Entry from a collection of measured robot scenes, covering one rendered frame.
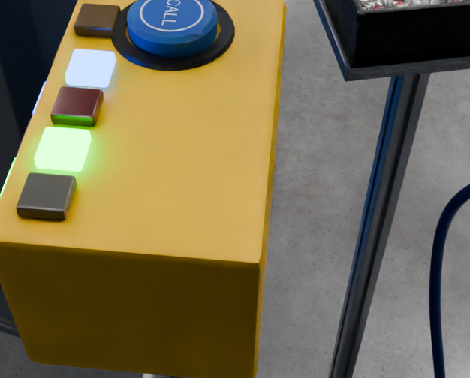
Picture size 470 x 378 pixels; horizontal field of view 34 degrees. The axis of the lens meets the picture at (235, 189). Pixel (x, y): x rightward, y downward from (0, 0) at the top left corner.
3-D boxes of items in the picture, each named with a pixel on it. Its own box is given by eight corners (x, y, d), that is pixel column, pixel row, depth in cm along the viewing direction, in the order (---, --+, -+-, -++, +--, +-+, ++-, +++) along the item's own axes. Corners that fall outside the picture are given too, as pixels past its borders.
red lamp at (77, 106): (95, 129, 31) (94, 118, 30) (51, 125, 31) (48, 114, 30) (105, 98, 32) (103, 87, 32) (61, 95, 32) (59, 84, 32)
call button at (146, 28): (212, 71, 34) (212, 40, 33) (122, 65, 34) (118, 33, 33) (221, 16, 37) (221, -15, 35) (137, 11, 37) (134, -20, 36)
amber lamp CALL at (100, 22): (114, 39, 35) (112, 28, 34) (74, 36, 35) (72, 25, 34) (122, 15, 36) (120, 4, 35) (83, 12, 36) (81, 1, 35)
